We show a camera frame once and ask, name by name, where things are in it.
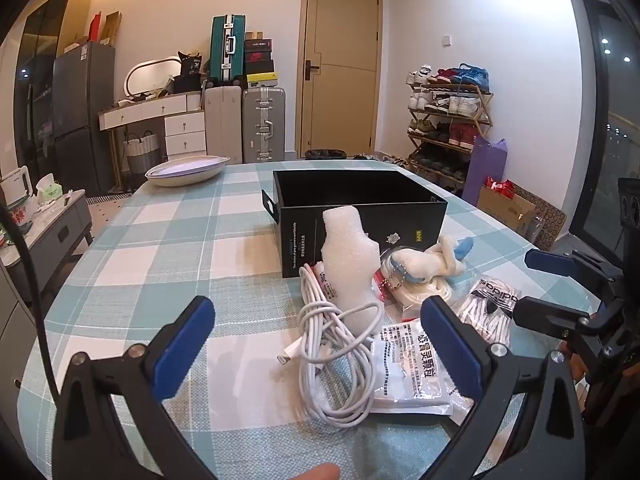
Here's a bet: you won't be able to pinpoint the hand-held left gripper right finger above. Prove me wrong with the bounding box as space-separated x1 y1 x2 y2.
421 296 586 480

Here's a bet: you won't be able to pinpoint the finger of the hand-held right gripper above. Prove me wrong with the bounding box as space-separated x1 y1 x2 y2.
524 249 626 292
510 296 594 344

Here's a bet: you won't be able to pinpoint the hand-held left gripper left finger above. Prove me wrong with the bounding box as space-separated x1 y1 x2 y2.
52 296 216 480

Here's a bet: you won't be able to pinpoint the white medicine sachet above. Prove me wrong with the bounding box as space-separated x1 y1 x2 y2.
376 321 483 408
372 387 466 418

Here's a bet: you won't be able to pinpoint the striped adidas packet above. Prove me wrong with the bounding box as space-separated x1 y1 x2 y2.
457 277 521 348

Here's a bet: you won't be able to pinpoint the white foam piece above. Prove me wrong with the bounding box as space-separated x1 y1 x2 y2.
320 206 385 341

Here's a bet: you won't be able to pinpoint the white charging cable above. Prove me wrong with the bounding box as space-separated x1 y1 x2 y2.
276 266 385 430

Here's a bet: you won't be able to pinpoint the red-edged clear packet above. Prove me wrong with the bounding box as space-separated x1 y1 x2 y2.
307 260 332 307

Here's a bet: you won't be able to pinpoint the black cardboard box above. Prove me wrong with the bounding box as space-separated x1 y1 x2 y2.
261 170 448 279

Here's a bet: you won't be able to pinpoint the person's left hand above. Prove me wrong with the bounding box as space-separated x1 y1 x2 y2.
285 462 342 480

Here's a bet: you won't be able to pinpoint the patterned flat cardboard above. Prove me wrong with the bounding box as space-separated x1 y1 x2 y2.
510 182 568 252

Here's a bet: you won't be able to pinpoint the brown cardboard box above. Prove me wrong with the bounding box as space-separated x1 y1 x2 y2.
476 185 538 238

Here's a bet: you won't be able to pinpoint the red snack packets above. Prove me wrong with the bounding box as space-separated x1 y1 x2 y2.
484 177 516 201

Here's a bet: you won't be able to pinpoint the teal checked tablecloth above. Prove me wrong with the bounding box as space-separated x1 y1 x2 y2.
17 160 608 480

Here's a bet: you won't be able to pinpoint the purple fabric bag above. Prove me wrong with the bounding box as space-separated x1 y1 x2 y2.
462 136 508 206

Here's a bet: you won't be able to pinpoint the dark glass sliding door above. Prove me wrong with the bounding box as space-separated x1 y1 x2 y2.
570 0 640 256

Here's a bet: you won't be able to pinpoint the wooden shoe rack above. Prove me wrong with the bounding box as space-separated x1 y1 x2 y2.
406 62 494 184

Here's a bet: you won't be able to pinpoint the grey side cabinet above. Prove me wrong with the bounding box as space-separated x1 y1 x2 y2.
0 190 93 306

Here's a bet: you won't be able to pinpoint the white oval dish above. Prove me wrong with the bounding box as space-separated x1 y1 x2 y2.
145 155 231 188

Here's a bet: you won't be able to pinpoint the row of assorted shoes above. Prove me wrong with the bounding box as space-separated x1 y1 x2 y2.
406 63 491 181

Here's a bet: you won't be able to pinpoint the grey white woven basket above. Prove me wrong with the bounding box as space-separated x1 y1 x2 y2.
123 131 163 176

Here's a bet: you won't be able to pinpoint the scattered dark slippers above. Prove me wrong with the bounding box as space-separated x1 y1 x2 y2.
350 152 412 164

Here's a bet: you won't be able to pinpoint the green white tissue box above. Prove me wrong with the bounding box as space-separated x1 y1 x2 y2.
35 173 63 206

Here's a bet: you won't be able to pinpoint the white drawer dresser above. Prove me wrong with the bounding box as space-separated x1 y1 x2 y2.
97 91 208 191

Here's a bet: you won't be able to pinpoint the beige suitcase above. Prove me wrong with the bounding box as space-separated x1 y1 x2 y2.
204 85 245 166

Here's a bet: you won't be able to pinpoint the white electric kettle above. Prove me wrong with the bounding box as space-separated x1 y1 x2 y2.
0 167 38 211

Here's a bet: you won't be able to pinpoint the silver suitcase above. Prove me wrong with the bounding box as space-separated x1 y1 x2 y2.
242 86 287 163

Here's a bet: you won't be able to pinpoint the grey refrigerator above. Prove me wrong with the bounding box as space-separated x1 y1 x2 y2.
52 41 117 196

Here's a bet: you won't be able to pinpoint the beige wooden door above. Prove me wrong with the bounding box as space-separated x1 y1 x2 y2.
295 0 383 160

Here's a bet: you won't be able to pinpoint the oval white-framed mirror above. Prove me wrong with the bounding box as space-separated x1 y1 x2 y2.
125 56 185 101

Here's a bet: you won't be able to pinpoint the black paper bag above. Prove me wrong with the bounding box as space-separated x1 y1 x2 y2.
172 51 206 93

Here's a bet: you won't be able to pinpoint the stack of shoe boxes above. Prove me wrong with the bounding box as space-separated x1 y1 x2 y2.
244 30 278 88

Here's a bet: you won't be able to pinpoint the dark glass cabinet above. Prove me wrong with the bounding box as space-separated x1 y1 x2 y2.
12 0 93 178

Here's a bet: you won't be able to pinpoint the teal suitcase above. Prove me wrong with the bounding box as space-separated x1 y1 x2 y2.
210 15 248 86

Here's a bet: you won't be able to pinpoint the brown flat box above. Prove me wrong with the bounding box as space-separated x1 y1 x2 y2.
102 10 123 46

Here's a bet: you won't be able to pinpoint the black cable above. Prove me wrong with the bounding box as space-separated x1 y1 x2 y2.
0 205 66 401

